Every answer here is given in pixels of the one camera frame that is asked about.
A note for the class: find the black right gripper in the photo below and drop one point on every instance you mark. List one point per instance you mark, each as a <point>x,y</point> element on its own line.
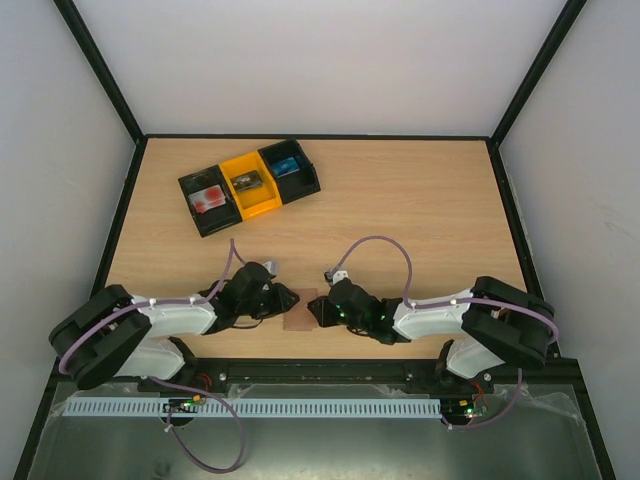
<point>326,308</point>

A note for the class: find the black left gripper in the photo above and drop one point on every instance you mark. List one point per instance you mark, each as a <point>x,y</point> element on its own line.
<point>280,304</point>

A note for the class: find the black VIP card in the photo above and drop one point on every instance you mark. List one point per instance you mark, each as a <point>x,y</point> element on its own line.
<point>247,181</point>

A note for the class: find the red card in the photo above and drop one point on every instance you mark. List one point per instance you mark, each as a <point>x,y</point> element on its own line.
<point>207,199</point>

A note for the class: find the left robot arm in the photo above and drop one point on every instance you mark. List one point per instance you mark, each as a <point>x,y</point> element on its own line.
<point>116,334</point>

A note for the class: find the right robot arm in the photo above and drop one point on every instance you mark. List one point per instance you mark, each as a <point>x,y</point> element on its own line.
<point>488,325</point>

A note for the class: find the blue card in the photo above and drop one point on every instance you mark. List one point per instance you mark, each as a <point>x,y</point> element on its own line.
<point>285,167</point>

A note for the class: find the yellow bin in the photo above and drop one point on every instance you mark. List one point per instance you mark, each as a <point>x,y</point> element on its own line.
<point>254,202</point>

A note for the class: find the black bin left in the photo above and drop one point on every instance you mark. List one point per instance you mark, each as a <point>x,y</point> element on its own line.
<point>219,218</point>

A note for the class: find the black bin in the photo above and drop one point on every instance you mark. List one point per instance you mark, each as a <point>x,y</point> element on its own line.
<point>294,174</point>
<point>219,218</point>

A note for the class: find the black bin right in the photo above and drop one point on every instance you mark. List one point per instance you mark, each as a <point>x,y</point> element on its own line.
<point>294,174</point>

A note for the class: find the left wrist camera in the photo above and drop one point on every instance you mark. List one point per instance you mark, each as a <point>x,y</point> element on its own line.
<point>272,267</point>

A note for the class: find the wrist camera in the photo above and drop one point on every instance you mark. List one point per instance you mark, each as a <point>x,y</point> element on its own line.
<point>272,267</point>
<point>334,276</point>

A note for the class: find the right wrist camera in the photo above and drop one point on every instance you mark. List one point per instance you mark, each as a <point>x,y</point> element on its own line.
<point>334,276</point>

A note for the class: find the black aluminium frame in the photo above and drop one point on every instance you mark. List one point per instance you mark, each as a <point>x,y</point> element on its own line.
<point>336,69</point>

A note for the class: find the slotted cable duct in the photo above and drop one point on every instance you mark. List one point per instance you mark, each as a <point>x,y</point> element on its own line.
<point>254,408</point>

